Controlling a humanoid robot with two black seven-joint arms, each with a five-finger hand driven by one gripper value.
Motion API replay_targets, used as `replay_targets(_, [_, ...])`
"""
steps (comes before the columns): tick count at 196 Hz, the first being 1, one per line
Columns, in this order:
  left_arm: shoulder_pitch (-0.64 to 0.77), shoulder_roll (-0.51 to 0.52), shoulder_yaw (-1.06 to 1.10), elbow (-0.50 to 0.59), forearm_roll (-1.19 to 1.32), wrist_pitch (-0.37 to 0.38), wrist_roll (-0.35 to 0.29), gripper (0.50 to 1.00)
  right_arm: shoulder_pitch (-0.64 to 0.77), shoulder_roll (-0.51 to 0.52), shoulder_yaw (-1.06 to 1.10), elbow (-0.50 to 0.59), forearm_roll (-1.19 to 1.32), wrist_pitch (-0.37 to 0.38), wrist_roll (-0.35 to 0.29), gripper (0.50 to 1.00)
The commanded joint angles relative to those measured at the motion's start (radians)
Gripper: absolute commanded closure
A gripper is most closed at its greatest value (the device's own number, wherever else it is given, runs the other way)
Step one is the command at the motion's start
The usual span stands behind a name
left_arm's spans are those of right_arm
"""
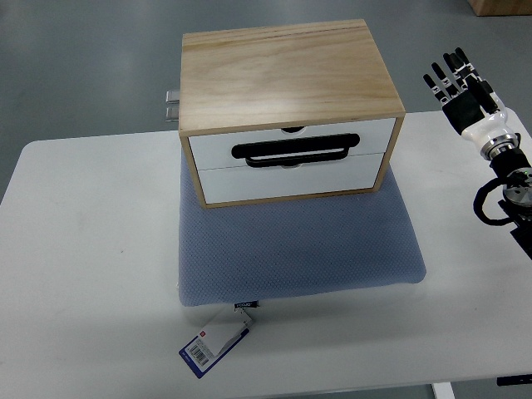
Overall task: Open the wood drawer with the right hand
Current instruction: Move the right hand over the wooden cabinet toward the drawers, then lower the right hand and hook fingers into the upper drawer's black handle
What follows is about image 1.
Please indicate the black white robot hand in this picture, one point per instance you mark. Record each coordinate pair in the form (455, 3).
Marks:
(472, 107)

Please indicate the black drawer handle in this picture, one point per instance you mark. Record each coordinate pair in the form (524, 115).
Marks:
(292, 152)

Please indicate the white top drawer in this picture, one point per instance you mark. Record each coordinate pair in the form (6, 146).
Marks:
(214, 151)

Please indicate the white drawer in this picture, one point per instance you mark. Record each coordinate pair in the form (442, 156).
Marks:
(214, 151)
(245, 183)

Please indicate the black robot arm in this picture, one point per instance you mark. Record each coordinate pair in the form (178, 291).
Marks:
(513, 175)

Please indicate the white bottom drawer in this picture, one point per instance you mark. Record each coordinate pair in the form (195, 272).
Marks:
(245, 183)

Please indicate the wooden drawer cabinet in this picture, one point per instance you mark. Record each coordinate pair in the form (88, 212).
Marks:
(286, 78)

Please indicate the blue mesh cushion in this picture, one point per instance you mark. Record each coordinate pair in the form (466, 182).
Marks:
(294, 248)

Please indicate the black table control panel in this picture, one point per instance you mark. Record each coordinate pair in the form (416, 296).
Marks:
(514, 380)

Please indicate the white table leg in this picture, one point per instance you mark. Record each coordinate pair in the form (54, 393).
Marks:
(443, 390)

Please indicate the white blue product tag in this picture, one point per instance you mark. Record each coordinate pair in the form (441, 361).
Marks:
(215, 340)

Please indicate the grey metal table bracket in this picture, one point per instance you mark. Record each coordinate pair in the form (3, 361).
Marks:
(172, 101)

